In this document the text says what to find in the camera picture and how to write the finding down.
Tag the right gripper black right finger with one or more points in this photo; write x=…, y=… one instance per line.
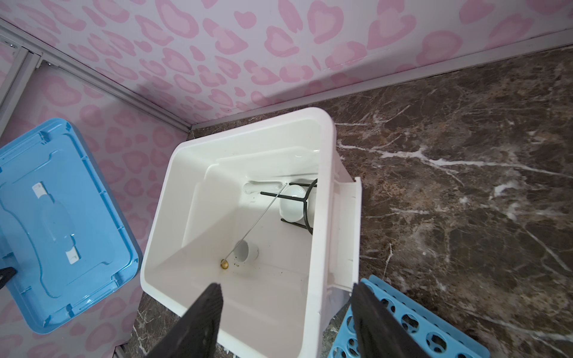
x=378, y=333

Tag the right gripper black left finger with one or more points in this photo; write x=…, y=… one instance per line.
x=196, y=332

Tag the thin glass stirring rod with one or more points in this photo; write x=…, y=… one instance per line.
x=224, y=262

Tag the small white crucible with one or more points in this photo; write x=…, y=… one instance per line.
x=245, y=252

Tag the black wire ring stand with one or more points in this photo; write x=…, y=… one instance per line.
x=305, y=223

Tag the white plastic storage box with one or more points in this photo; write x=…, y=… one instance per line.
x=279, y=305

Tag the white evaporating dish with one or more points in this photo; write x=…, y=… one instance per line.
x=290, y=208

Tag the blue plastic box lid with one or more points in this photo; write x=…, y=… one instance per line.
x=63, y=236

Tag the blue test tube rack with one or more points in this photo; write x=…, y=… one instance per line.
x=436, y=337

